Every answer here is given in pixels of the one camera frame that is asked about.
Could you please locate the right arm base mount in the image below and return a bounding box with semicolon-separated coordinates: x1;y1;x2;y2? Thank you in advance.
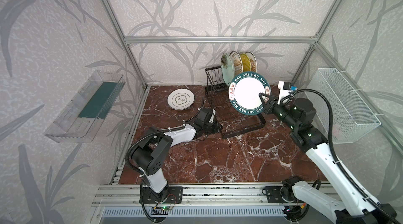
261;186;296;203

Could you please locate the clear plastic wall bin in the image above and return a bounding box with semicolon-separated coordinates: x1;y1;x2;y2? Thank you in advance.
44;70;126;143

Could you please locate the aluminium front rail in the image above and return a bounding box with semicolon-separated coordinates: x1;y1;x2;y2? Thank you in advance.
90;182;360;207

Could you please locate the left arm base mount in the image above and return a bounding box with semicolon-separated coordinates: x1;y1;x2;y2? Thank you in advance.
140;186;184;204

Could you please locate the white wire mesh basket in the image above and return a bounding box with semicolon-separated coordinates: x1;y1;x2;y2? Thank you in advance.
307;68;381;144

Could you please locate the large white orange sunburst plate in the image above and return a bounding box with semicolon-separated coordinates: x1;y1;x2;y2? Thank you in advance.
230;51;243;75

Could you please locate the white plate grey flower outline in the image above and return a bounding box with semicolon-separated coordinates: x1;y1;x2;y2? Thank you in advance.
167;89;195;110

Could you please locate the yellow green woven plate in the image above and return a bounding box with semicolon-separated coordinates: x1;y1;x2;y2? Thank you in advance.
240;53;251;72

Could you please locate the black wire dish rack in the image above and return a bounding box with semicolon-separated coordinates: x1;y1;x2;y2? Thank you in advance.
205;66;266;139

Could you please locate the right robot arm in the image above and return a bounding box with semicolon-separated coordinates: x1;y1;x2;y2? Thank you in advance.
259;89;398;224

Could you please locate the small white orange sunburst plate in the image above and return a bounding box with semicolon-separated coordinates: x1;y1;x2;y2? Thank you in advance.
245;52;258;73

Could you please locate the mint green flower plate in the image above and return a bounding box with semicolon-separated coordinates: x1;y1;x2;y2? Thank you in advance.
221;53;235;86

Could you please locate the aluminium cage frame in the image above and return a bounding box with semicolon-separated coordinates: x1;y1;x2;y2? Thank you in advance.
88;0;403;155

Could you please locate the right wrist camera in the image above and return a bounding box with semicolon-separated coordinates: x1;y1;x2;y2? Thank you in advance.
278;81;298;105

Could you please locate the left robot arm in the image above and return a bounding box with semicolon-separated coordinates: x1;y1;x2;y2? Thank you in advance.
125;106;222;205

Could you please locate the pink object in basket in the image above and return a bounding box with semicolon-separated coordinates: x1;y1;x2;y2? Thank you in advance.
332;124;343;139

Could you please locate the white plate green lettered rim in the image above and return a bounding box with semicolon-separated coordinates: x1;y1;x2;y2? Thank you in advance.
228;72;272;116

